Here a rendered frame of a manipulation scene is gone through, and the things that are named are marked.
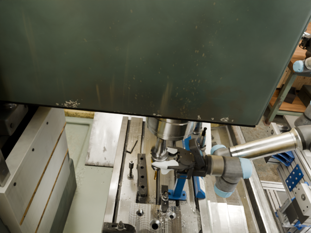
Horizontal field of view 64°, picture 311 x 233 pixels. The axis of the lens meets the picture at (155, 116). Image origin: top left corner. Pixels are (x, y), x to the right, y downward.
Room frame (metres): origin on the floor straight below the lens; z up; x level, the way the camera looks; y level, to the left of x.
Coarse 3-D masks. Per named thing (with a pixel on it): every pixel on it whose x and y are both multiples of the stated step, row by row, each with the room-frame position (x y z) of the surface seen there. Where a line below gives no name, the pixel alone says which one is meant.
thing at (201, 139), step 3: (201, 132) 0.82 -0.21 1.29; (201, 135) 0.80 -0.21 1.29; (204, 135) 0.80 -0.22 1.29; (198, 138) 0.81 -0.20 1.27; (201, 138) 0.80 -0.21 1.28; (204, 138) 0.80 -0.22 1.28; (198, 141) 0.80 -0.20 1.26; (201, 141) 0.80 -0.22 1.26; (204, 141) 0.80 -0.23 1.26; (201, 144) 0.79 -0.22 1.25; (204, 144) 0.80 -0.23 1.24; (201, 147) 0.79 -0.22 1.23
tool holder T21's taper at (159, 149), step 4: (160, 140) 0.59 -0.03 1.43; (164, 140) 0.60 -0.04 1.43; (156, 144) 0.60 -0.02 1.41; (160, 144) 0.59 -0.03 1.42; (164, 144) 0.60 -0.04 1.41; (156, 148) 0.59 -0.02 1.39; (160, 148) 0.59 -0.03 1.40; (164, 148) 0.59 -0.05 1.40; (156, 152) 0.59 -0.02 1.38; (160, 152) 0.59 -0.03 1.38; (164, 152) 0.59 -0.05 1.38
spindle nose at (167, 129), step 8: (152, 120) 0.55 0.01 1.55; (160, 120) 0.54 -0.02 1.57; (168, 120) 0.53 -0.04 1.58; (176, 120) 0.53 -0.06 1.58; (152, 128) 0.55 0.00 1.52; (160, 128) 0.53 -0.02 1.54; (168, 128) 0.53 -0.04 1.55; (176, 128) 0.53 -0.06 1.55; (184, 128) 0.54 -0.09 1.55; (192, 128) 0.56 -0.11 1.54; (160, 136) 0.53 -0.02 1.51; (168, 136) 0.53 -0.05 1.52; (176, 136) 0.53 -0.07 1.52; (184, 136) 0.54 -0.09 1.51
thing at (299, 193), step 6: (300, 186) 0.87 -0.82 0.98; (306, 186) 0.86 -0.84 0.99; (294, 192) 0.87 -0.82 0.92; (300, 192) 0.84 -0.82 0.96; (306, 192) 0.82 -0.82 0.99; (300, 198) 0.82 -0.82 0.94; (306, 198) 0.79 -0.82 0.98; (300, 204) 0.80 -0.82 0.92; (306, 204) 0.77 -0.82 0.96; (306, 210) 0.75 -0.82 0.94
